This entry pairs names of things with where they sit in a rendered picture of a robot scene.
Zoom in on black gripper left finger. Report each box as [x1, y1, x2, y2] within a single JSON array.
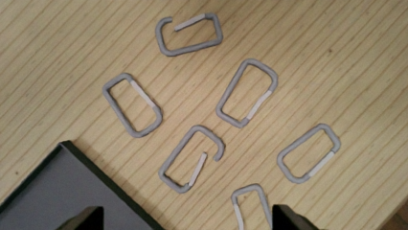
[[56, 206, 104, 230]]

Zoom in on grey tray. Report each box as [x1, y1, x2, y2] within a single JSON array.
[[0, 141, 165, 230]]

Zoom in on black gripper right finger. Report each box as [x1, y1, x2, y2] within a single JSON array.
[[272, 204, 327, 230]]

